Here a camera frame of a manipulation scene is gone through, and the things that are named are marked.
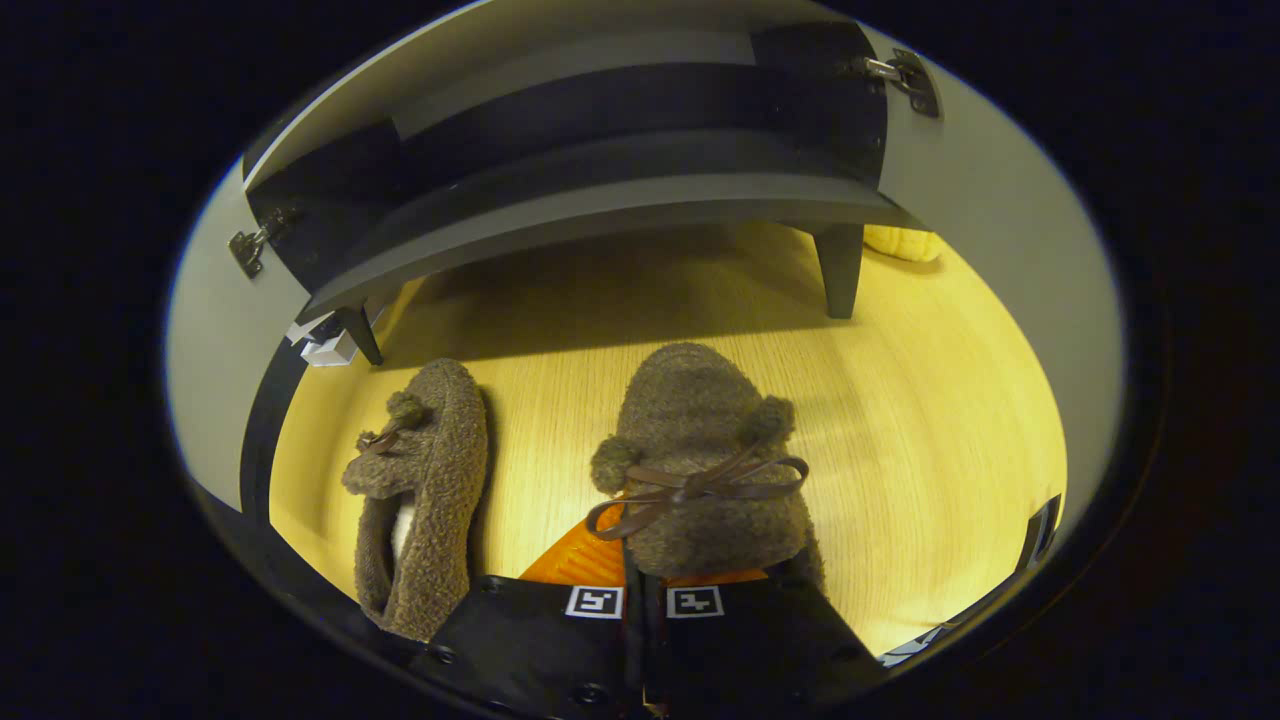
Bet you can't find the brown fuzzy shoe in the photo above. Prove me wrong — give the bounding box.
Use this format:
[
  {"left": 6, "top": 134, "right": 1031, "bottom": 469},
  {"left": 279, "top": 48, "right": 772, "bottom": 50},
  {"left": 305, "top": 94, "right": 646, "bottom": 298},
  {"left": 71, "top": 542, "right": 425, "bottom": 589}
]
[
  {"left": 585, "top": 342, "right": 829, "bottom": 601},
  {"left": 342, "top": 358, "right": 491, "bottom": 644}
]

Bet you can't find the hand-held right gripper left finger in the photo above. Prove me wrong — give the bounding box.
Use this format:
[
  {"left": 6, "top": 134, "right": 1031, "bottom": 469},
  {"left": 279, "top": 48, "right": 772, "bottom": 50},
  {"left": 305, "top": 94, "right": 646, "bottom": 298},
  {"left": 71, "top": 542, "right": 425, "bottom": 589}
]
[{"left": 418, "top": 503, "right": 638, "bottom": 719}]

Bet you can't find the grey cabinet door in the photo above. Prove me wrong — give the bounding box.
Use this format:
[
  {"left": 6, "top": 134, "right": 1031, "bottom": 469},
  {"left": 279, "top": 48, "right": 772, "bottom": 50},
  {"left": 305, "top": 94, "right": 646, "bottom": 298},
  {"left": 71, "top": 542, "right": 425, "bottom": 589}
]
[
  {"left": 860, "top": 25, "right": 1129, "bottom": 561},
  {"left": 163, "top": 160, "right": 313, "bottom": 516}
]

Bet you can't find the grey shoe cabinet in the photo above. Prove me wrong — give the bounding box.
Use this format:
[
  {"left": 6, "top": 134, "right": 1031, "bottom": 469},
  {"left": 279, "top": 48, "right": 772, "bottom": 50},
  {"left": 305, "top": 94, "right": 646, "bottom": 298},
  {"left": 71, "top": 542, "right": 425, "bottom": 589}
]
[{"left": 243, "top": 0, "right": 926, "bottom": 367}]

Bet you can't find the metal door hinge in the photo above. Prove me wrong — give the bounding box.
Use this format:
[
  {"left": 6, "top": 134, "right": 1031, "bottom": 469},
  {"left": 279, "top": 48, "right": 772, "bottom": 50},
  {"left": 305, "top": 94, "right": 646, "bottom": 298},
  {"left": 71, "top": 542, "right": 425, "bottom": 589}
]
[
  {"left": 228, "top": 205, "right": 301, "bottom": 279},
  {"left": 850, "top": 48, "right": 943, "bottom": 119}
]

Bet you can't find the yellow toy fruit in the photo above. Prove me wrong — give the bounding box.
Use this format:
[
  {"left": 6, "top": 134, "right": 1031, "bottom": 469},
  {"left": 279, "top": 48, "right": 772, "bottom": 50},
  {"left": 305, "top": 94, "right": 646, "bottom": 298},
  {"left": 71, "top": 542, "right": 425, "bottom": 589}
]
[{"left": 863, "top": 225, "right": 943, "bottom": 264}]

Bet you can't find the white flat box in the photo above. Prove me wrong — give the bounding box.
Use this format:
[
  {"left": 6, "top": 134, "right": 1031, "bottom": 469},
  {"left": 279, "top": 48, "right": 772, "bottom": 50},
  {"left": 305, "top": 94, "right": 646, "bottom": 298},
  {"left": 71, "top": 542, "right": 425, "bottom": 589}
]
[{"left": 287, "top": 312, "right": 363, "bottom": 369}]

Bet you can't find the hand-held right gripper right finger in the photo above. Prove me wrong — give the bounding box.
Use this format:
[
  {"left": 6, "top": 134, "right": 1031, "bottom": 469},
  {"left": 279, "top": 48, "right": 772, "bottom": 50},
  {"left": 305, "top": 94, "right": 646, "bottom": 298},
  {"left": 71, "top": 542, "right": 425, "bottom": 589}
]
[{"left": 638, "top": 560, "right": 889, "bottom": 719}]

